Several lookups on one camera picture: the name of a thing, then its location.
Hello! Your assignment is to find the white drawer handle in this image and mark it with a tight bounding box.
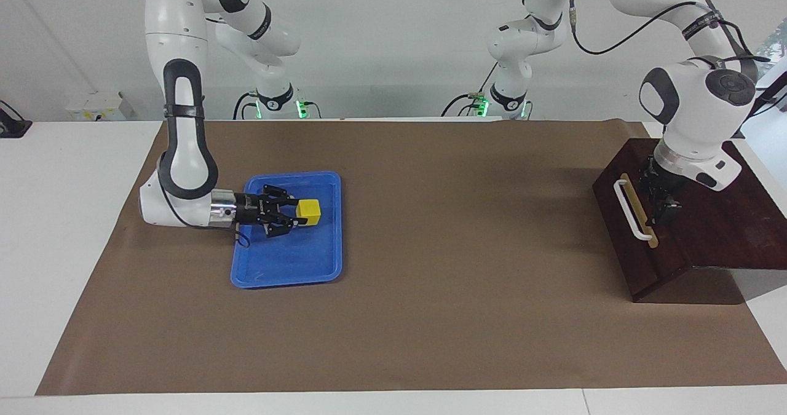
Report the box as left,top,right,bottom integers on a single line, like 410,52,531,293
613,178,654,242

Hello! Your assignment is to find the white box with yellow marks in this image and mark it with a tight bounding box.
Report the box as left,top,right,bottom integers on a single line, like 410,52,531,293
66,92,127,121

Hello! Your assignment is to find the black base cable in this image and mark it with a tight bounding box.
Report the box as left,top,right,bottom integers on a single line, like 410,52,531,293
232,91,258,121
440,61,500,119

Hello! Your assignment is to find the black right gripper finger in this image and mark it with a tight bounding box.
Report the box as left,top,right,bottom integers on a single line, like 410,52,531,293
261,184,300,204
263,215,307,237

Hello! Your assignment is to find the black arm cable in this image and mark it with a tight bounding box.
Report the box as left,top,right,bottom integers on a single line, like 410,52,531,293
569,0,773,65
157,151,250,248

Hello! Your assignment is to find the wooden drawer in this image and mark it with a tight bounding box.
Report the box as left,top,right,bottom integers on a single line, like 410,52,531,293
606,140,690,282

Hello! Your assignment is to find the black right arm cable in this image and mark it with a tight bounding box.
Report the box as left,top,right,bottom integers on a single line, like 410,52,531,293
157,151,250,248

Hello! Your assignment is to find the dark wooden cabinet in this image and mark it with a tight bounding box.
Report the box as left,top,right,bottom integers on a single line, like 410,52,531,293
592,137,787,305

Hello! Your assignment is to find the black device on table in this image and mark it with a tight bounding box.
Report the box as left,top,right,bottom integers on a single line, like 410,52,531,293
0,100,33,138

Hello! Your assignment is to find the yellow cube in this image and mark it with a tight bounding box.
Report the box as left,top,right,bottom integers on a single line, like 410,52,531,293
296,199,322,226

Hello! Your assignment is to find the blue plastic tray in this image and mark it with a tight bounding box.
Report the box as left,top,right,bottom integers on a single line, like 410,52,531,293
230,170,342,289

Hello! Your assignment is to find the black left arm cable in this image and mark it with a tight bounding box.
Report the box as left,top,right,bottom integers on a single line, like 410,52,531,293
569,0,773,65

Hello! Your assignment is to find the brown paper table mat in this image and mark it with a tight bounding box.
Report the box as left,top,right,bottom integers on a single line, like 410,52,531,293
36,119,787,396

